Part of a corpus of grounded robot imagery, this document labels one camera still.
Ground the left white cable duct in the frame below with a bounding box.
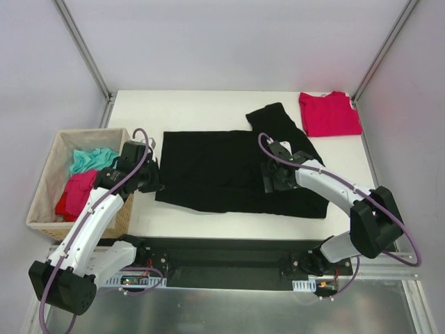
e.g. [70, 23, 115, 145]
[102, 274, 167, 289]

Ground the left aluminium frame post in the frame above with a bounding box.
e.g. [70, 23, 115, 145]
[52, 0, 114, 102]

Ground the teal t-shirt in basket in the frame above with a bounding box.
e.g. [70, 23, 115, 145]
[70, 148, 119, 176]

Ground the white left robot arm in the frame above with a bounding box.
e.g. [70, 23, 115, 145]
[29, 140, 161, 315]

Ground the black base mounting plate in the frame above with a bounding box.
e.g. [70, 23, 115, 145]
[106, 234, 353, 289]

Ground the wicker laundry basket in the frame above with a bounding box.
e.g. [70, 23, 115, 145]
[26, 128, 130, 241]

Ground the right white cable duct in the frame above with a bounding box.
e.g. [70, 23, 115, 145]
[292, 280, 340, 292]

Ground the white cable duct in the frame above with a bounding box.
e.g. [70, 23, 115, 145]
[102, 274, 167, 289]
[292, 280, 340, 292]

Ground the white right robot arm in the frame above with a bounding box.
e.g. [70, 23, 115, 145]
[258, 134, 406, 275]

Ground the aluminium frame post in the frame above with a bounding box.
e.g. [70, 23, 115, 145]
[52, 0, 114, 102]
[352, 0, 421, 106]

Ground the aluminium front rail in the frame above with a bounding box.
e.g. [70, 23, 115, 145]
[44, 243, 418, 279]

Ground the right aluminium frame post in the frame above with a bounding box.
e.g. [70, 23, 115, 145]
[352, 0, 421, 106]

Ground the red t-shirt in basket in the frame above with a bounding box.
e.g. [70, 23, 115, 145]
[55, 169, 97, 222]

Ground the folded red t-shirt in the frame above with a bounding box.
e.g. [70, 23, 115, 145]
[298, 91, 362, 137]

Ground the black flower print t-shirt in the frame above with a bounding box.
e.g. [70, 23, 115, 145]
[155, 102, 328, 218]

